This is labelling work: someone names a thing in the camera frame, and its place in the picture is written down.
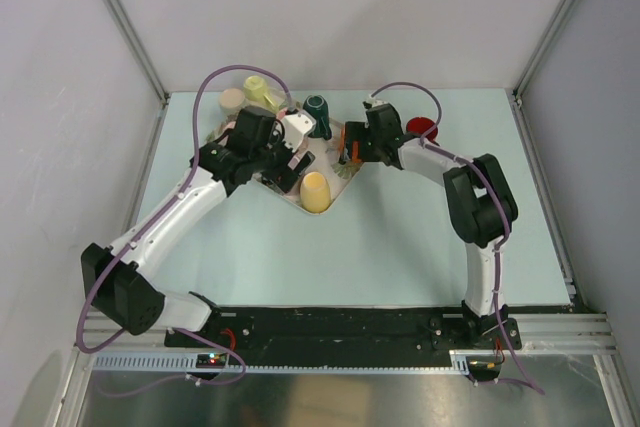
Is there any orange mug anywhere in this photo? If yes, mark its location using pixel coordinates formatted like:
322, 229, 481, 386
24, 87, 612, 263
338, 124, 362, 164

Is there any red mug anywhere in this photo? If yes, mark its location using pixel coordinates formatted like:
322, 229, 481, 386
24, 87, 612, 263
406, 117, 438, 145

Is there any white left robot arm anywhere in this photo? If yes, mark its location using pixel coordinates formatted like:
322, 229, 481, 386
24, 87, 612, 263
81, 106, 316, 346

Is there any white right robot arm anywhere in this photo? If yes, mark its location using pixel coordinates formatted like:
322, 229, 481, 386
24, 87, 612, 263
340, 102, 519, 348

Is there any dark green mug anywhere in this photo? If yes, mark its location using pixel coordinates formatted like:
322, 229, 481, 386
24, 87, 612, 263
303, 95, 333, 141

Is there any pale yellow green mug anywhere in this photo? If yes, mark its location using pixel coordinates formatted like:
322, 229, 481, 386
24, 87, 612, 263
243, 75, 279, 112

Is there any beige mug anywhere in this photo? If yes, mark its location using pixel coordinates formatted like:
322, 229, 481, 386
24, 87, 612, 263
218, 88, 247, 117

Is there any leaf pattern serving tray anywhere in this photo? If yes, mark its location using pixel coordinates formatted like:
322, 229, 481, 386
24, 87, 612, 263
207, 88, 361, 215

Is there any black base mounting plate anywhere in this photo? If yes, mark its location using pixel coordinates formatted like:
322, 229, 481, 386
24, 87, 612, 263
164, 304, 524, 368

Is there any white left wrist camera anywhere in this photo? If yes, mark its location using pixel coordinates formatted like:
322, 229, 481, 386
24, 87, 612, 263
281, 111, 316, 149

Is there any grey slotted cable duct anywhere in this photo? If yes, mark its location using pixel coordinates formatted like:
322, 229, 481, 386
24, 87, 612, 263
93, 351, 481, 375

